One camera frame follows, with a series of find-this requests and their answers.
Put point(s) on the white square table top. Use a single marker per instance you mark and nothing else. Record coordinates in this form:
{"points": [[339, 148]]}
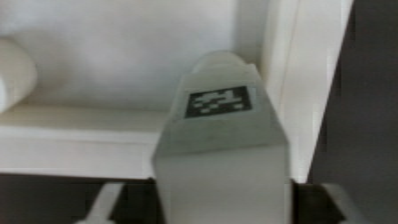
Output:
{"points": [[94, 56]]}

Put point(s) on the white table leg with tag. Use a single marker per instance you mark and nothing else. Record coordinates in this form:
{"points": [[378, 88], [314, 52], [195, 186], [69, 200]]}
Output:
{"points": [[220, 157]]}

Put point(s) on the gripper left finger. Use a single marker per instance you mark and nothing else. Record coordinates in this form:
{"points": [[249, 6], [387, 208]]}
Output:
{"points": [[99, 212]]}

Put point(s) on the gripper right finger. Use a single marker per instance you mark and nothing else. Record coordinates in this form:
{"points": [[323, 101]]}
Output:
{"points": [[352, 215]]}

